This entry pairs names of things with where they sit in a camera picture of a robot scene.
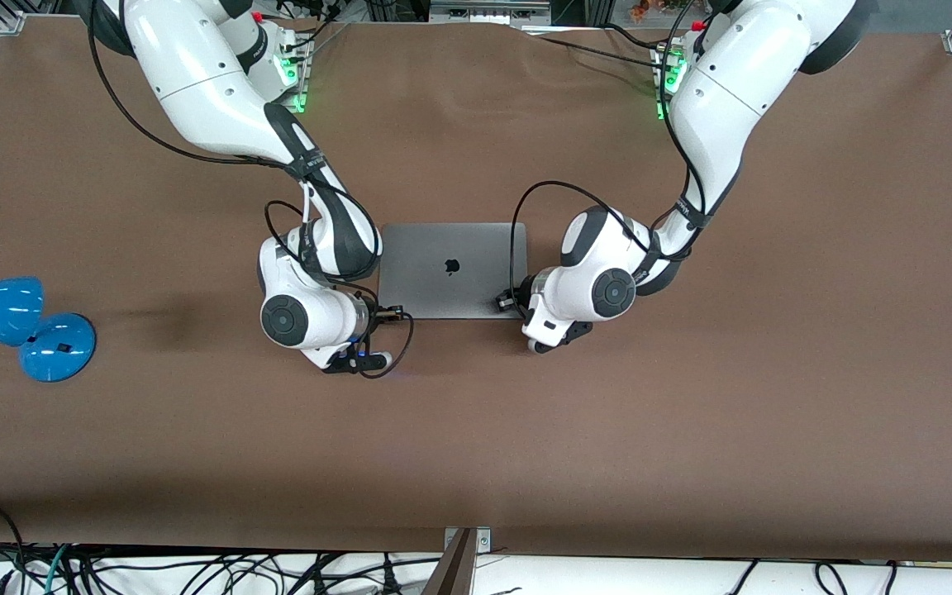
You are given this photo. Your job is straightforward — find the grey laptop computer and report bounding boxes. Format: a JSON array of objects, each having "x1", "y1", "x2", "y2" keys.
[{"x1": 377, "y1": 221, "x2": 529, "y2": 321}]

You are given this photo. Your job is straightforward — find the brown table cover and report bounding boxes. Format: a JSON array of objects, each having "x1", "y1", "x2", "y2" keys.
[{"x1": 0, "y1": 15, "x2": 952, "y2": 564}]

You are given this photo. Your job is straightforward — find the grey metal box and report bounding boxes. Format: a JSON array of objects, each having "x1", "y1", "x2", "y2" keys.
[{"x1": 429, "y1": 0, "x2": 553, "y2": 26}]

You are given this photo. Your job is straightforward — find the blue desk lamp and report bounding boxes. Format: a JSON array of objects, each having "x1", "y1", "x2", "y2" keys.
[{"x1": 0, "y1": 277, "x2": 98, "y2": 383}]

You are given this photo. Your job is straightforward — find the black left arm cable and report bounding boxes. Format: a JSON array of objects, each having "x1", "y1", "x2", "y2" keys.
[{"x1": 509, "y1": 0, "x2": 741, "y2": 302}]

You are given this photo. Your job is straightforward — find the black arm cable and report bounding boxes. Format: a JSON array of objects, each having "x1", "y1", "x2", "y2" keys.
[
  {"x1": 509, "y1": 0, "x2": 741, "y2": 302},
  {"x1": 88, "y1": 0, "x2": 417, "y2": 381}
]

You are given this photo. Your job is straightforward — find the small metal table bracket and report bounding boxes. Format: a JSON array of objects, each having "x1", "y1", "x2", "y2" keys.
[{"x1": 443, "y1": 527, "x2": 492, "y2": 553}]

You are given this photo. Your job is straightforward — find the long black table cable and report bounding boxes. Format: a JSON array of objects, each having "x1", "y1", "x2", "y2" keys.
[{"x1": 517, "y1": 29, "x2": 667, "y2": 74}]

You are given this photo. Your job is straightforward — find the brown wooden post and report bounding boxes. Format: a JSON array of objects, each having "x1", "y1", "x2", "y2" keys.
[{"x1": 422, "y1": 529, "x2": 477, "y2": 595}]

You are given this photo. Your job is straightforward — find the short curved black cable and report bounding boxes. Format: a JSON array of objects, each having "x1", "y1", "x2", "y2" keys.
[{"x1": 604, "y1": 23, "x2": 663, "y2": 50}]

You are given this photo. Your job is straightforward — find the white sheet under cables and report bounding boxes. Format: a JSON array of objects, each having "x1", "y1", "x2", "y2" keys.
[{"x1": 0, "y1": 541, "x2": 952, "y2": 595}]

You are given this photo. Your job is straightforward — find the tangled black cables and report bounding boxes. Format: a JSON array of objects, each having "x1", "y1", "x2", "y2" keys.
[{"x1": 63, "y1": 547, "x2": 444, "y2": 595}]

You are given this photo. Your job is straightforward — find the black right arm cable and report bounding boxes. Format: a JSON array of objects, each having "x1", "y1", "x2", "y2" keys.
[{"x1": 88, "y1": 0, "x2": 417, "y2": 381}]

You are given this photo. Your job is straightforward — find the teal cable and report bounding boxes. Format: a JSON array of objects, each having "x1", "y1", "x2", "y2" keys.
[{"x1": 43, "y1": 544, "x2": 72, "y2": 595}]

